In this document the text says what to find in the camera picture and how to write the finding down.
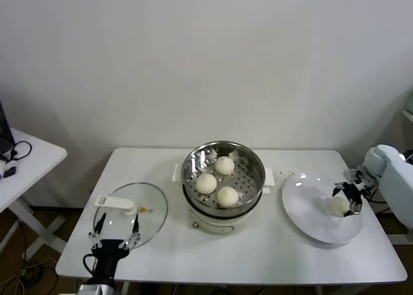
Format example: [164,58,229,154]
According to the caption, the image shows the white folding side table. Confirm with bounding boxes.
[0,127,67,260]

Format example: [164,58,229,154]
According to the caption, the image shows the stainless steel steamer basket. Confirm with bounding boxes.
[180,141,266,212]

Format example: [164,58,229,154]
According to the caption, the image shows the white floor cable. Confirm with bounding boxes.
[0,258,57,291]

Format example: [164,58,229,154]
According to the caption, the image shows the glass lid with white handle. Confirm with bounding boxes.
[92,181,168,251]

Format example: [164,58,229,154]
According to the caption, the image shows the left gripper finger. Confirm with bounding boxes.
[88,212,107,249]
[121,213,142,249]

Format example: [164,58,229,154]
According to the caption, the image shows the white round plate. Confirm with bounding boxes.
[281,172,363,244]

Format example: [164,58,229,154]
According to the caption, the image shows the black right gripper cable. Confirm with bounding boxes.
[364,188,391,205]

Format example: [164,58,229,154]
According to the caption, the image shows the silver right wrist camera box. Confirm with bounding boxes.
[343,167,377,192]

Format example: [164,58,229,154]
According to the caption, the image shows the cream electric cooker base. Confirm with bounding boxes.
[170,162,276,235]

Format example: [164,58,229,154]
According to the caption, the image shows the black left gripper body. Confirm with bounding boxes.
[95,239,130,280]

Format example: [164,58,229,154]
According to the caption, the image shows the black looped cable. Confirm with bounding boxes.
[0,141,32,163]

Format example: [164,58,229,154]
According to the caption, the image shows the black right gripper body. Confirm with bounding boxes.
[341,182,364,205]

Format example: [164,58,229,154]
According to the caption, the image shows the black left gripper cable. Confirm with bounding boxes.
[83,253,99,273]

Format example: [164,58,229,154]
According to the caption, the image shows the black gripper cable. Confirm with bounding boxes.
[83,253,99,273]
[364,188,391,205]

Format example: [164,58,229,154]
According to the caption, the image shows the white steamed baozi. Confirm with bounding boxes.
[326,196,348,218]
[215,156,235,176]
[216,186,240,209]
[196,173,218,195]

